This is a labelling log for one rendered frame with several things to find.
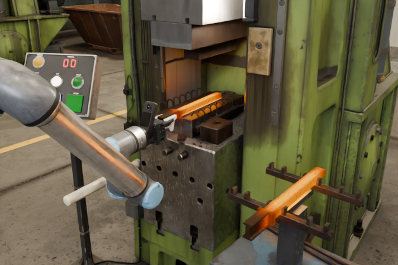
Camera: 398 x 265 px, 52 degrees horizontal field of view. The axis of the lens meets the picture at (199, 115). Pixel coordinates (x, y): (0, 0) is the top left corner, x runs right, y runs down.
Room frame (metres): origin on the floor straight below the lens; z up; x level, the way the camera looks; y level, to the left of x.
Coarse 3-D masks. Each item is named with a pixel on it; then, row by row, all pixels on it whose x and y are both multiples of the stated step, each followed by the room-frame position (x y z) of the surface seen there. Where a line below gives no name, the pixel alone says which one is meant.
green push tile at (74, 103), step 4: (68, 96) 1.70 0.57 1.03; (72, 96) 1.69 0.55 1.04; (76, 96) 1.69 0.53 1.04; (80, 96) 1.69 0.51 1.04; (68, 100) 1.69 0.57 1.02; (72, 100) 1.69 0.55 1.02; (76, 100) 1.68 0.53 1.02; (80, 100) 1.68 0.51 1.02; (68, 104) 1.68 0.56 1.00; (72, 104) 1.68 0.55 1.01; (76, 104) 1.67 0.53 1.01; (80, 104) 1.67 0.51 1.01; (72, 108) 1.67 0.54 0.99; (76, 108) 1.66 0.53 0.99; (80, 108) 1.66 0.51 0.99; (80, 112) 1.66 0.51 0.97
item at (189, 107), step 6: (210, 96) 1.75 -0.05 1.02; (216, 96) 1.77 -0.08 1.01; (192, 102) 1.66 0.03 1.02; (198, 102) 1.66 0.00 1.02; (204, 102) 1.69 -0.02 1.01; (180, 108) 1.59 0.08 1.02; (186, 108) 1.59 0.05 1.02; (192, 108) 1.62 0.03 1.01; (162, 114) 1.50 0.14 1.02; (168, 114) 1.50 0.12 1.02; (180, 114) 1.54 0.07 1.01
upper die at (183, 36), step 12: (156, 24) 1.61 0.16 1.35; (168, 24) 1.58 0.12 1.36; (180, 24) 1.54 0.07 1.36; (192, 24) 1.52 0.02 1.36; (216, 24) 1.65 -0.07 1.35; (228, 24) 1.72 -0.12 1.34; (240, 24) 1.81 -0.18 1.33; (156, 36) 1.61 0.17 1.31; (168, 36) 1.58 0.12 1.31; (180, 36) 1.54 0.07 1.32; (192, 36) 1.52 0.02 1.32; (204, 36) 1.58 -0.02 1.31; (216, 36) 1.65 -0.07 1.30; (228, 36) 1.73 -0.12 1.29; (240, 36) 1.81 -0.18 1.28; (180, 48) 1.54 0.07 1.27; (192, 48) 1.52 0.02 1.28
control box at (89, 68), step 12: (48, 60) 1.80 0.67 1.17; (60, 60) 1.80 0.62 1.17; (72, 60) 1.78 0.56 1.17; (84, 60) 1.78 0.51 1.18; (96, 60) 1.77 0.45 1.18; (36, 72) 1.78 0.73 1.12; (48, 72) 1.78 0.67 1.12; (60, 72) 1.77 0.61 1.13; (72, 72) 1.76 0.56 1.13; (84, 72) 1.75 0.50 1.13; (96, 72) 1.76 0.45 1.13; (60, 84) 1.74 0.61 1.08; (72, 84) 1.73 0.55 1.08; (84, 84) 1.72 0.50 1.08; (96, 84) 1.75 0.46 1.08; (84, 96) 1.69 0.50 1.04; (96, 96) 1.74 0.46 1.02; (84, 108) 1.67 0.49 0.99; (96, 108) 1.73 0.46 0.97
